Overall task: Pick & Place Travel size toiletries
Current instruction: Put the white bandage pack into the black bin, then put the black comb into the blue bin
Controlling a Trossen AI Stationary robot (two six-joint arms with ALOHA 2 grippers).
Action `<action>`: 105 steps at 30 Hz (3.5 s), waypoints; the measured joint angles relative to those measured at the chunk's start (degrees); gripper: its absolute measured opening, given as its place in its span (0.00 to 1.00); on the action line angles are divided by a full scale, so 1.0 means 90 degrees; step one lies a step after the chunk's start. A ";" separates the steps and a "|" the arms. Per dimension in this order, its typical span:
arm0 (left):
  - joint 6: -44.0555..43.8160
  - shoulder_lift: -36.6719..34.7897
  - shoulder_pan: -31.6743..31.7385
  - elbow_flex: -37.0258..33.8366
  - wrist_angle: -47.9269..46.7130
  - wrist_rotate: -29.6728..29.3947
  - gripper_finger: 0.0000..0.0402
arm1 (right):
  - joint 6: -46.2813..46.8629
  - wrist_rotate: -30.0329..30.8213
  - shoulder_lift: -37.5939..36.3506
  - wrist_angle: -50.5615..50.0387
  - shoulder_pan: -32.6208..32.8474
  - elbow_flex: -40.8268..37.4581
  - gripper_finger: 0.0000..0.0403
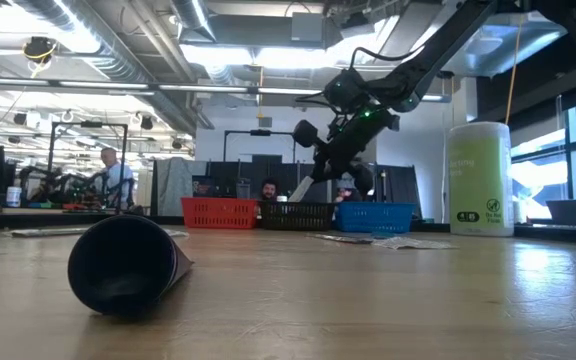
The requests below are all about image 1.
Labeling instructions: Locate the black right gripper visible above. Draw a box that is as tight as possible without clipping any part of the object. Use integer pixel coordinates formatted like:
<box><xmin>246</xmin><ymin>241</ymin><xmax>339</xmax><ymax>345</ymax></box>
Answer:
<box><xmin>292</xmin><ymin>107</ymin><xmax>401</xmax><ymax>199</ymax></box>

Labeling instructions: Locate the seated person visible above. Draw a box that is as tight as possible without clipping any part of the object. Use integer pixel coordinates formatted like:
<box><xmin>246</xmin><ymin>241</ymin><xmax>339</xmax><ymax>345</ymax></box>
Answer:
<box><xmin>258</xmin><ymin>177</ymin><xmax>280</xmax><ymax>202</ymax></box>
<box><xmin>335</xmin><ymin>178</ymin><xmax>364</xmax><ymax>204</ymax></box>

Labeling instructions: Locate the black plastic bin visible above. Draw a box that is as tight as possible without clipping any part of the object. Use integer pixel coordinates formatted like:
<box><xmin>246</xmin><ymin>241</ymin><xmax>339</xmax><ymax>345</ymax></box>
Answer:
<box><xmin>257</xmin><ymin>201</ymin><xmax>338</xmax><ymax>232</ymax></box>

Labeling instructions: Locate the blue plastic bin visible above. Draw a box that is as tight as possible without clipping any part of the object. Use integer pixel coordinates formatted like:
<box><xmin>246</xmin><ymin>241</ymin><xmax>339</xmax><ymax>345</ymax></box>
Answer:
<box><xmin>334</xmin><ymin>201</ymin><xmax>418</xmax><ymax>234</ymax></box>

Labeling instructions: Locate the black partition panel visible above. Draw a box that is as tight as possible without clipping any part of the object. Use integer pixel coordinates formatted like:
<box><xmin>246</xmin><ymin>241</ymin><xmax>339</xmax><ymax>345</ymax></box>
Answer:
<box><xmin>376</xmin><ymin>164</ymin><xmax>422</xmax><ymax>221</ymax></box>
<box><xmin>206</xmin><ymin>159</ymin><xmax>330</xmax><ymax>204</ymax></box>

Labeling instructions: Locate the red plastic bin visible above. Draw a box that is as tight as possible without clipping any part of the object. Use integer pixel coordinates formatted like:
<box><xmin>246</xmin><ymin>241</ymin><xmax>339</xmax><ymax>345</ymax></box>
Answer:
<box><xmin>181</xmin><ymin>196</ymin><xmax>260</xmax><ymax>230</ymax></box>

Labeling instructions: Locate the grey ceiling box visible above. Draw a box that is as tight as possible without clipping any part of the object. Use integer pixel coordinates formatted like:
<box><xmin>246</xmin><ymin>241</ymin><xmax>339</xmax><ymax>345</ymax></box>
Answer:
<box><xmin>290</xmin><ymin>12</ymin><xmax>325</xmax><ymax>44</ymax></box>

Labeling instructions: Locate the green white wipes canister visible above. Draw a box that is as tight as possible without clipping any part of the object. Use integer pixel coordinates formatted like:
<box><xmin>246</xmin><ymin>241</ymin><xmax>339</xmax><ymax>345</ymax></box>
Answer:
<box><xmin>446</xmin><ymin>121</ymin><xmax>515</xmax><ymax>238</ymax></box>

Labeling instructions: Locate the long ceiling light bar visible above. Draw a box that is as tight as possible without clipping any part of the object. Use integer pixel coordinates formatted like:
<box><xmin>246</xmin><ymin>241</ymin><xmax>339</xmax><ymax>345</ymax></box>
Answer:
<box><xmin>0</xmin><ymin>75</ymin><xmax>452</xmax><ymax>104</ymax></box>

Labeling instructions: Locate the grey cloth panel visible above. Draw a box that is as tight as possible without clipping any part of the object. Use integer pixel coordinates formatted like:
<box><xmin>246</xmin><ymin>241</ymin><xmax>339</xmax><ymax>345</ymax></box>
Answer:
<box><xmin>153</xmin><ymin>157</ymin><xmax>208</xmax><ymax>217</ymax></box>

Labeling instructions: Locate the standing person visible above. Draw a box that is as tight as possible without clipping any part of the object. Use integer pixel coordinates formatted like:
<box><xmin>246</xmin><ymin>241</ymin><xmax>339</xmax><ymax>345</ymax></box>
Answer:
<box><xmin>92</xmin><ymin>147</ymin><xmax>137</xmax><ymax>211</ymax></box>

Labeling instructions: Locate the white cup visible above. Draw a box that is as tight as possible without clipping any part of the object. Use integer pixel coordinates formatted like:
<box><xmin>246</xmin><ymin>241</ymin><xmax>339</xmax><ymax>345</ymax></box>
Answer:
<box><xmin>5</xmin><ymin>185</ymin><xmax>23</xmax><ymax>209</ymax></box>

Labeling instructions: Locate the black background gantry frame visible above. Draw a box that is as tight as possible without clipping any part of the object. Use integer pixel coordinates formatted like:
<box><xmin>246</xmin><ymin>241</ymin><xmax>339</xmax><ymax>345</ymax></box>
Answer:
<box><xmin>222</xmin><ymin>128</ymin><xmax>298</xmax><ymax>164</ymax></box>
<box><xmin>47</xmin><ymin>121</ymin><xmax>130</xmax><ymax>214</ymax></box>

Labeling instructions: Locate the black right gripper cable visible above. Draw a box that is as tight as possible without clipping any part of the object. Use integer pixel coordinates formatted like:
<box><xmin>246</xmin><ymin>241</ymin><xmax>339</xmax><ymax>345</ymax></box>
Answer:
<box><xmin>295</xmin><ymin>45</ymin><xmax>427</xmax><ymax>109</ymax></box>

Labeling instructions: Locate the hanging yellow cable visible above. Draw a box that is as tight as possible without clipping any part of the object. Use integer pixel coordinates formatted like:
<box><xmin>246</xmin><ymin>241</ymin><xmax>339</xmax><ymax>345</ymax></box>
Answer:
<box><xmin>504</xmin><ymin>14</ymin><xmax>525</xmax><ymax>125</ymax></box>

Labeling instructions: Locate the black aluminium table frame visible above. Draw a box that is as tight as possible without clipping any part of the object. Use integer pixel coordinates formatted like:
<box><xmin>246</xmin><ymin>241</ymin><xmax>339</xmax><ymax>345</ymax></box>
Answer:
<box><xmin>0</xmin><ymin>208</ymin><xmax>576</xmax><ymax>247</ymax></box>

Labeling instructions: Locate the ceiling camera with yellow cable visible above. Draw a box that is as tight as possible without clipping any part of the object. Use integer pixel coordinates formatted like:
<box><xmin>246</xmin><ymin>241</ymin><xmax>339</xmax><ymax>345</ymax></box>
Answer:
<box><xmin>21</xmin><ymin>35</ymin><xmax>59</xmax><ymax>79</ymax></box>

